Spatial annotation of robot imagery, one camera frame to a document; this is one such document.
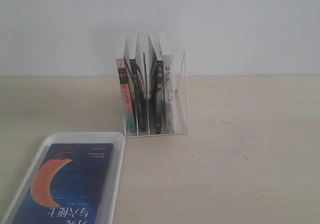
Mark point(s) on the dark brown spine book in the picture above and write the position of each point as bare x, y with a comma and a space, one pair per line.
138, 82

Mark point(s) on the white plastic tray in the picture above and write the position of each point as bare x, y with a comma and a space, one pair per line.
110, 190

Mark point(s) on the white wire book rack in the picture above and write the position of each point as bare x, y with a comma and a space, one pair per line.
181, 114

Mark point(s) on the red spine book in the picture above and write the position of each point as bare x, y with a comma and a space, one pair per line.
124, 79

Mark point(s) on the grey white spine book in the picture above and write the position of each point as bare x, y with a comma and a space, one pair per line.
168, 82

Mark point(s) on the black and white spine book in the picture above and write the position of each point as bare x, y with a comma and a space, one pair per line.
156, 82

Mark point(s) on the dark blue moon book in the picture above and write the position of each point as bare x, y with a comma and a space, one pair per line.
68, 186

